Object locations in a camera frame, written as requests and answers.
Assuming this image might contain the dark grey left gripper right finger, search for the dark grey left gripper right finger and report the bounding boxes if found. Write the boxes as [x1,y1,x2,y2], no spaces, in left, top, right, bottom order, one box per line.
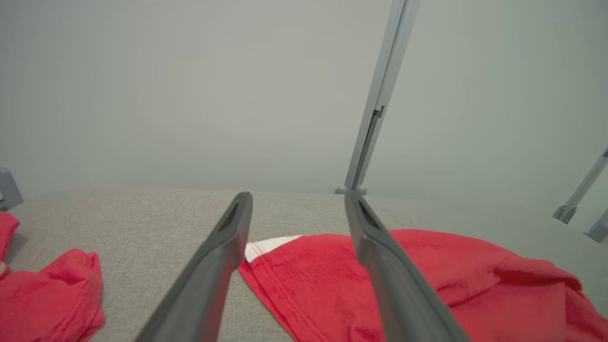
[344,191,471,342]

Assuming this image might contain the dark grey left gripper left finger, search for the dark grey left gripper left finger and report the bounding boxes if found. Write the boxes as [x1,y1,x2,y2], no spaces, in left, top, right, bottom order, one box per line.
[135,191,253,342]

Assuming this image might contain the red shorts with white stripes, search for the red shorts with white stripes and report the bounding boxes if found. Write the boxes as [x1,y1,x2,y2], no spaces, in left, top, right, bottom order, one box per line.
[238,229,608,342]

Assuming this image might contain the red t-shirt with striped collar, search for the red t-shirt with striped collar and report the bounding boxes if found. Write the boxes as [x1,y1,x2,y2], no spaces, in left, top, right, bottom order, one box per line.
[0,211,104,342]

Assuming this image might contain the grey aluminium strut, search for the grey aluminium strut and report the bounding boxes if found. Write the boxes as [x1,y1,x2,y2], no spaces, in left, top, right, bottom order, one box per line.
[583,208,608,244]
[552,147,608,225]

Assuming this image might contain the grey aluminium partition post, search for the grey aluminium partition post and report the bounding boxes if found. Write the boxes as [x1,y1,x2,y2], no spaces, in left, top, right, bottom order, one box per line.
[335,0,421,195]

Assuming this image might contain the grey metal tube frame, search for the grey metal tube frame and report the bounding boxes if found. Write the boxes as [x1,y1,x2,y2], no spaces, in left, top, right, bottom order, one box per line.
[0,167,24,212]

